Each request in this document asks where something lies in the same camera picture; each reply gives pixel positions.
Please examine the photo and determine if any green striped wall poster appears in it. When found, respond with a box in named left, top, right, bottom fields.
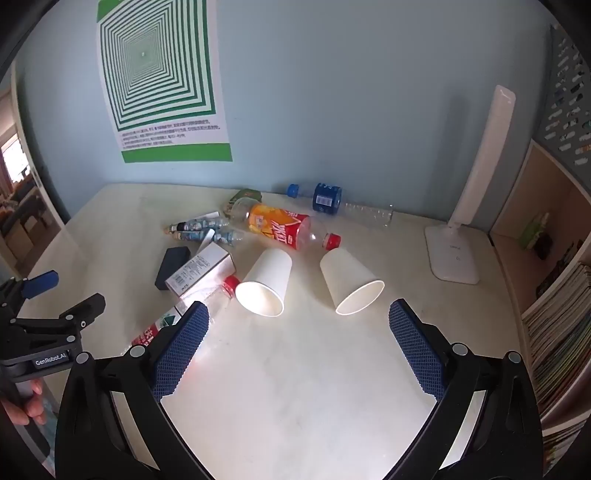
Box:
left=96, top=0, right=233, bottom=164

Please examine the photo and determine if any white carton box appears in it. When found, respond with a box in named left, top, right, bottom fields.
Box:
left=165, top=242, right=236, bottom=296

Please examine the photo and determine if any clear blue label bottle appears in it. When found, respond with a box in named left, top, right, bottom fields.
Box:
left=286, top=182, right=394, bottom=230

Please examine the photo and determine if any wooden bookshelf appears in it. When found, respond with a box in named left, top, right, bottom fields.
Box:
left=488, top=137, right=591, bottom=467

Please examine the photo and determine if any grey pegboard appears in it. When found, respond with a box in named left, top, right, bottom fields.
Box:
left=536, top=25, right=591, bottom=168

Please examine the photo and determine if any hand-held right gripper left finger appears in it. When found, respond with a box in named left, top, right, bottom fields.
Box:
left=55, top=301, right=222, bottom=480

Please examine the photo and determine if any white desk lamp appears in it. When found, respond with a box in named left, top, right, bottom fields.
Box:
left=425, top=84, right=516, bottom=285

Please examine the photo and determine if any white paper cup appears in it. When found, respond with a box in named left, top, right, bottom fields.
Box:
left=320, top=248, right=385, bottom=316
left=235, top=248, right=294, bottom=317

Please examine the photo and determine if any stack of books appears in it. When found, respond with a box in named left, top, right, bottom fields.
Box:
left=522, top=263, right=591, bottom=416

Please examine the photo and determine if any black box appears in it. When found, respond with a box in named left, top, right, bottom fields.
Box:
left=154, top=247, right=191, bottom=291

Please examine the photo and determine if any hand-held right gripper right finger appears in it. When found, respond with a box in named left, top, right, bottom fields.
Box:
left=388, top=298, right=543, bottom=480

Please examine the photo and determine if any green spray bottle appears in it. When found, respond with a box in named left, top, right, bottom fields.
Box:
left=517, top=212, right=551, bottom=251

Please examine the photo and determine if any orange label plastic bottle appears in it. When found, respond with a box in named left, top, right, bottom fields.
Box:
left=229, top=198, right=343, bottom=251

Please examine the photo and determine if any person's left hand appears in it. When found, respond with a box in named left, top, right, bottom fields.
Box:
left=0, top=377, right=49, bottom=428

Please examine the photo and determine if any green snack packet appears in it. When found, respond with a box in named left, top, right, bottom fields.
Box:
left=225, top=188, right=263, bottom=217

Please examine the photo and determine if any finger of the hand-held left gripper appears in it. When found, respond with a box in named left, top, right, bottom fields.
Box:
left=14, top=293, right=106, bottom=344
left=0, top=271, right=60, bottom=324

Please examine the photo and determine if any clear red cap bottle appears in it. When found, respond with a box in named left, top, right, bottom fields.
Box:
left=131, top=274, right=241, bottom=348

